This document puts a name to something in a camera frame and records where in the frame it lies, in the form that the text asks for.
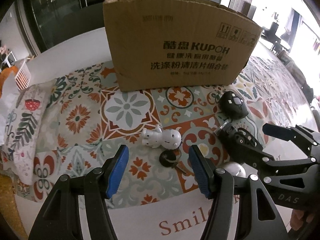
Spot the floral fabric pouch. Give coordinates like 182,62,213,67
2,80,55,185

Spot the brown cardboard box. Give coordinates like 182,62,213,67
103,0,262,92

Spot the white fruit basket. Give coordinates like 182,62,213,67
14,58,31,90

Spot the black round remote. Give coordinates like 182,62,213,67
219,90,248,120

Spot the white astronaut keychain figure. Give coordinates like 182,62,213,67
141,125,188,174

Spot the black glass sliding door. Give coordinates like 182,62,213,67
15,0,104,56

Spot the orange fruit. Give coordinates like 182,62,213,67
0,66,18,97

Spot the patterned table mat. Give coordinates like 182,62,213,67
1,55,316,208

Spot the beige round plug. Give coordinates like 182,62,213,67
214,120,234,136

